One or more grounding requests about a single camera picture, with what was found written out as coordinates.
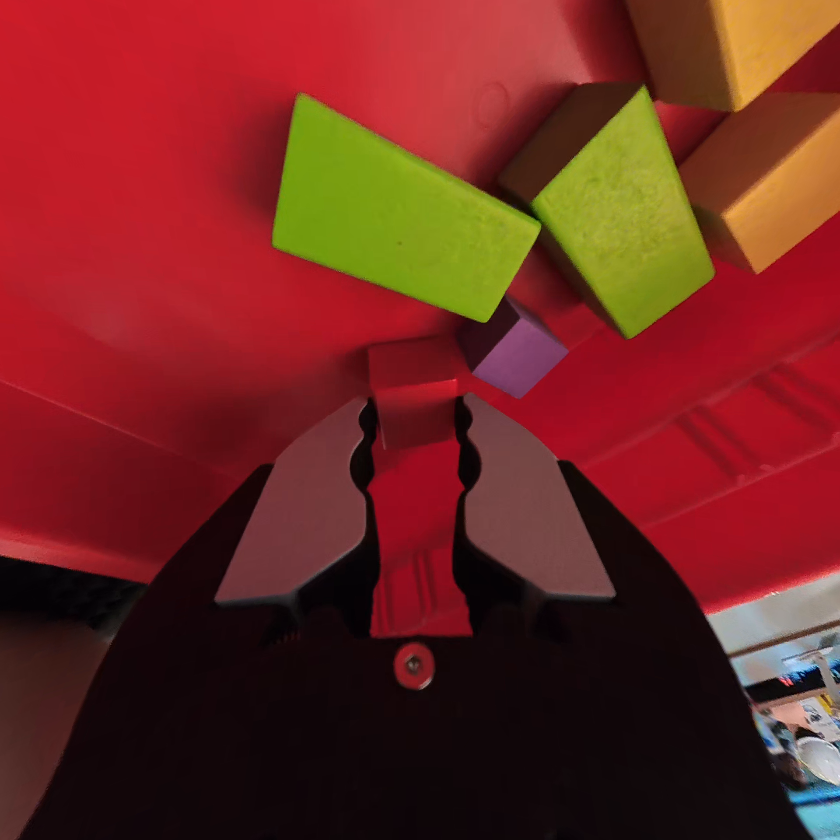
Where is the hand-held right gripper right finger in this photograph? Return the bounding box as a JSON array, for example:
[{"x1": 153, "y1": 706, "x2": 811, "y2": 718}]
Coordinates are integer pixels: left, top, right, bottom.
[{"x1": 451, "y1": 394, "x2": 616, "y2": 626}]

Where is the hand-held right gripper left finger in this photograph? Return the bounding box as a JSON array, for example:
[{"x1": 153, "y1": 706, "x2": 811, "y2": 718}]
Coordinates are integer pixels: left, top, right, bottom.
[{"x1": 214, "y1": 395, "x2": 382, "y2": 627}]

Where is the red wooden block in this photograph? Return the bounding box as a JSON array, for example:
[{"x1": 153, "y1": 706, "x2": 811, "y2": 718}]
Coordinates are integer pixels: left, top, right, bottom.
[{"x1": 366, "y1": 338, "x2": 465, "y2": 452}]

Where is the purple wooden block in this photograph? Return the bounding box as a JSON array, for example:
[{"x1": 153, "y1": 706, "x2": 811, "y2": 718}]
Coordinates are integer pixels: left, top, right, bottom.
[{"x1": 456, "y1": 295, "x2": 570, "y2": 400}]

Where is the red plastic bin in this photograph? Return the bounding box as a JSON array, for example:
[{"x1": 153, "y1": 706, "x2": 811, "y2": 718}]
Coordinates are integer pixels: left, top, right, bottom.
[{"x1": 0, "y1": 0, "x2": 840, "y2": 639}]

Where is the long green wooden block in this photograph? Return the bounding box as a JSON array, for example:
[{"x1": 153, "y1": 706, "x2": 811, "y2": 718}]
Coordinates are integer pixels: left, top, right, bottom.
[{"x1": 497, "y1": 82, "x2": 716, "y2": 341}]

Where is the yellow wooden cube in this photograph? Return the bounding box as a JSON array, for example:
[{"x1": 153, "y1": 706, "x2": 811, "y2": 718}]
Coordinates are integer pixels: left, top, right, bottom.
[{"x1": 678, "y1": 92, "x2": 840, "y2": 275}]

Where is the orange wooden block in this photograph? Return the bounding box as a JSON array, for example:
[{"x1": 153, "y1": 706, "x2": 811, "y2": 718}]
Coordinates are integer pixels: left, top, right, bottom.
[{"x1": 623, "y1": 0, "x2": 840, "y2": 114}]

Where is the person's right forearm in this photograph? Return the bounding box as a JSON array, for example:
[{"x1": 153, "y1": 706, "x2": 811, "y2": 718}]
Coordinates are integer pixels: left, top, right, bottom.
[{"x1": 0, "y1": 617, "x2": 118, "y2": 840}]

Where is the black mesh pad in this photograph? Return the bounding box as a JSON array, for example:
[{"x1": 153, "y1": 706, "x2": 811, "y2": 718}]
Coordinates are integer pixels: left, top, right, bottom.
[{"x1": 0, "y1": 556, "x2": 147, "y2": 632}]

